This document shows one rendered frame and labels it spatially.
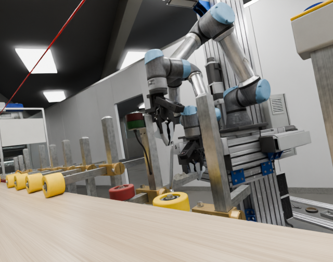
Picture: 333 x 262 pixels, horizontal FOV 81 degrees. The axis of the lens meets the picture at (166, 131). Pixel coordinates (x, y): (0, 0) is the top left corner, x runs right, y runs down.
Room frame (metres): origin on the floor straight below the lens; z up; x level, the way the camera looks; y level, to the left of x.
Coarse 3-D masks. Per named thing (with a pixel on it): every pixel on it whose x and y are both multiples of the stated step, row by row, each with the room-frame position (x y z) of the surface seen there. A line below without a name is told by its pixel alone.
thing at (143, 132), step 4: (136, 120) 0.64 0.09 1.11; (132, 128) 0.64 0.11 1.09; (136, 128) 0.65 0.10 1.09; (140, 128) 0.66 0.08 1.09; (144, 128) 0.68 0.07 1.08; (136, 132) 0.66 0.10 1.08; (140, 132) 0.69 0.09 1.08; (144, 132) 0.68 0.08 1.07; (136, 136) 0.66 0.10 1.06; (140, 136) 0.70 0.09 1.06; (144, 136) 0.68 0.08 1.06; (140, 144) 0.67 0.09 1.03; (144, 148) 0.68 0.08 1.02; (148, 164) 0.68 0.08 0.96; (148, 168) 0.68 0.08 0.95
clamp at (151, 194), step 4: (140, 188) 0.74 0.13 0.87; (144, 188) 0.73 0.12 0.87; (148, 188) 0.72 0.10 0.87; (160, 188) 0.69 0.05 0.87; (164, 188) 0.70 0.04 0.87; (136, 192) 0.74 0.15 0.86; (140, 192) 0.72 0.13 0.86; (144, 192) 0.71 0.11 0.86; (148, 192) 0.69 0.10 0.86; (152, 192) 0.68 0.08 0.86; (156, 192) 0.67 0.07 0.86; (160, 192) 0.66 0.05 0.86; (164, 192) 0.67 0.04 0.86; (168, 192) 0.68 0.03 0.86; (148, 196) 0.70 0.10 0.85; (152, 196) 0.68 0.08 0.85; (156, 196) 0.67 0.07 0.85; (148, 200) 0.70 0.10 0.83; (152, 200) 0.68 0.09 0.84; (152, 204) 0.69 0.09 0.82
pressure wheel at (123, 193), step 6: (120, 186) 0.64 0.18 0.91; (126, 186) 0.65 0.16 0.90; (132, 186) 0.63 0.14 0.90; (114, 192) 0.61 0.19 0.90; (120, 192) 0.60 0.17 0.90; (126, 192) 0.61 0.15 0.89; (132, 192) 0.63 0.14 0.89; (114, 198) 0.61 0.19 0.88; (120, 198) 0.60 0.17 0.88; (126, 198) 0.61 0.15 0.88
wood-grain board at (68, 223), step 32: (0, 192) 1.07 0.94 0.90; (64, 192) 0.75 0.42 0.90; (0, 224) 0.48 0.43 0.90; (32, 224) 0.44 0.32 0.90; (64, 224) 0.40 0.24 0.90; (96, 224) 0.37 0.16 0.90; (128, 224) 0.35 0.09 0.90; (160, 224) 0.33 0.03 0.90; (192, 224) 0.31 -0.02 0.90; (224, 224) 0.29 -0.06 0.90; (256, 224) 0.28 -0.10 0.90; (0, 256) 0.31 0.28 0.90; (32, 256) 0.29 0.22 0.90; (64, 256) 0.27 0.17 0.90; (96, 256) 0.26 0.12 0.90; (128, 256) 0.25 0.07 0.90; (160, 256) 0.24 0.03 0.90; (192, 256) 0.23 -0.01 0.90; (224, 256) 0.22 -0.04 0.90; (256, 256) 0.21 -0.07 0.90; (288, 256) 0.20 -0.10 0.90; (320, 256) 0.19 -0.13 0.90
